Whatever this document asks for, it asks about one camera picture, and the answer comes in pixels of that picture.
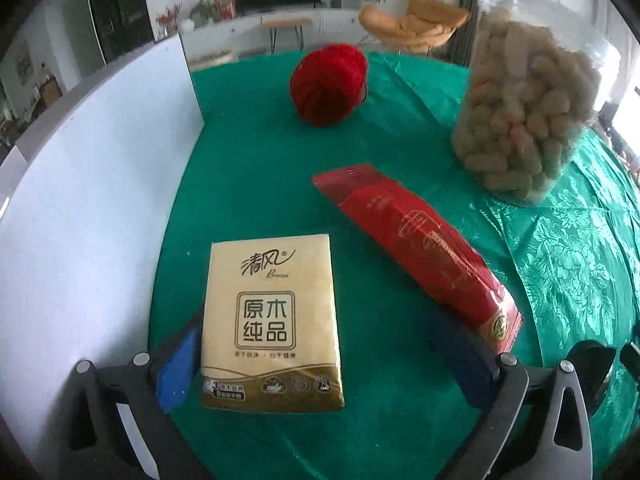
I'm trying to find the clear jar of puffed snacks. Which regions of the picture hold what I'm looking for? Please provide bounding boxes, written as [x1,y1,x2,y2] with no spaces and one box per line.
[451,0,621,207]

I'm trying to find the orange lounge chair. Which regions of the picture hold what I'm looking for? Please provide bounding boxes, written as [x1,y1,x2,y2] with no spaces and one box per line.
[358,0,471,56]

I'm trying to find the white board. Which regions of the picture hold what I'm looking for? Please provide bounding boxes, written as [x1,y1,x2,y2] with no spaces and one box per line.
[0,34,205,461]

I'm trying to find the wooden bench with metal legs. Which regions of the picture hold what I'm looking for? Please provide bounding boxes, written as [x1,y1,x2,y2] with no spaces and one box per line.
[260,16,313,53]

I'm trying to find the red flowers in vase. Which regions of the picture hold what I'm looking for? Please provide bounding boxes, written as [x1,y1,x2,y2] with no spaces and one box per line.
[155,4,196,41]

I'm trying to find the red foil packet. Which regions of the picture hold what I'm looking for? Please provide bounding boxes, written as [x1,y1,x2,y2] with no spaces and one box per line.
[311,163,522,354]

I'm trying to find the green satin tablecloth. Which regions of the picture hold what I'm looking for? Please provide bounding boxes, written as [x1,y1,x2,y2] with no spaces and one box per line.
[148,50,640,480]

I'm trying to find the dark tall cabinet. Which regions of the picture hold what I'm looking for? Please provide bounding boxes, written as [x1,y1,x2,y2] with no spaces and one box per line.
[85,0,153,48]

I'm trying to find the golden tissue pack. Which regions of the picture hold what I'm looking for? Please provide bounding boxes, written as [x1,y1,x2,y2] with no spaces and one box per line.
[201,233,346,413]

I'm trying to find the green bushy potted plant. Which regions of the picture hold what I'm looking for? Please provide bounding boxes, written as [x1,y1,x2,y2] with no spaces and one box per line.
[190,0,217,23]

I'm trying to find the white television cabinet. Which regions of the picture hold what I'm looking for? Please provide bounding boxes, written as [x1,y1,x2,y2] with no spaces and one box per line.
[180,7,371,61]

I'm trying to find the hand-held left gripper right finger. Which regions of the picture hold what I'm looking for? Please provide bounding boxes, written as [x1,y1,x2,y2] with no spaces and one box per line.
[430,320,596,480]

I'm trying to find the red yarn ball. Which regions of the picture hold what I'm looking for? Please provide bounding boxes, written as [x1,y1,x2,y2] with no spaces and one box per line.
[290,45,369,127]

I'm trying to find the framed wall picture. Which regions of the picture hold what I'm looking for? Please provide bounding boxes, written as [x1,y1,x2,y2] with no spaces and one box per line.
[15,50,33,86]

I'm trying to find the grey curtain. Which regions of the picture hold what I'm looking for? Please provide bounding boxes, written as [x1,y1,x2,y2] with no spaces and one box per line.
[445,0,481,66]

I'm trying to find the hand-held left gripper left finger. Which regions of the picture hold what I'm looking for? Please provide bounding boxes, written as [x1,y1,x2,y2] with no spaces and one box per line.
[60,305,211,480]

